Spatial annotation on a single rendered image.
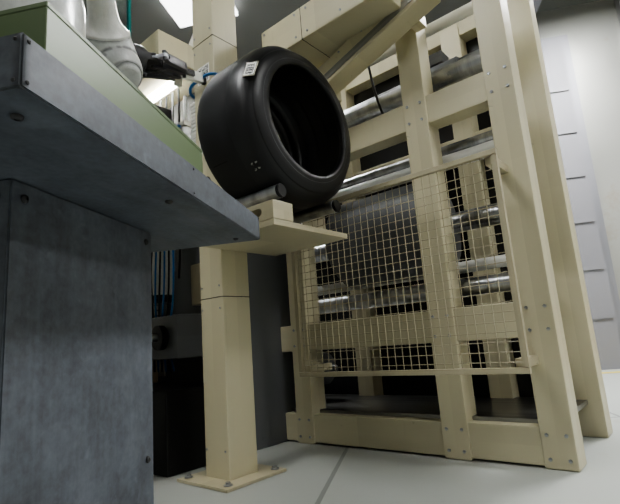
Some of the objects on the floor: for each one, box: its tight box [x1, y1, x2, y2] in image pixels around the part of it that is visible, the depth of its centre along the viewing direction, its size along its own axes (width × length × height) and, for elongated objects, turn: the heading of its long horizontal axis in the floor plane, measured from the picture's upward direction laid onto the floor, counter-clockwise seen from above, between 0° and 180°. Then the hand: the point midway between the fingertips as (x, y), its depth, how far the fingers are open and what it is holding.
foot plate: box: [177, 464, 287, 493], centre depth 163 cm, size 27×27×2 cm
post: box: [192, 0, 258, 481], centre depth 186 cm, size 13×13×250 cm
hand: (191, 75), depth 137 cm, fingers closed
